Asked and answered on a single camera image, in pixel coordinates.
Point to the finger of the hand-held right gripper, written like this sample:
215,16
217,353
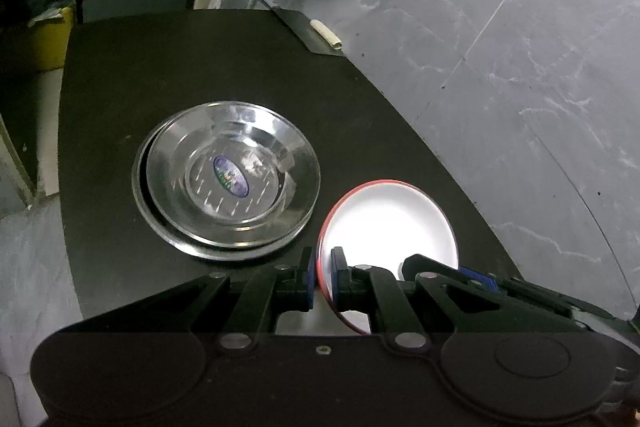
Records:
477,279

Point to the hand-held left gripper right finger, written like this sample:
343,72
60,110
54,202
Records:
342,278

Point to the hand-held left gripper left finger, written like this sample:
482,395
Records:
311,277

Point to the red-rimmed white plate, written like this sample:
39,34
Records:
390,222

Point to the steel plate with blue sticker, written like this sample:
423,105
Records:
200,142

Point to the plain steel bowl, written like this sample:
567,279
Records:
139,187

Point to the small white paper roll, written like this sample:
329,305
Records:
326,34

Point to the yellow bin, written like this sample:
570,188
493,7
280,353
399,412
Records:
52,42

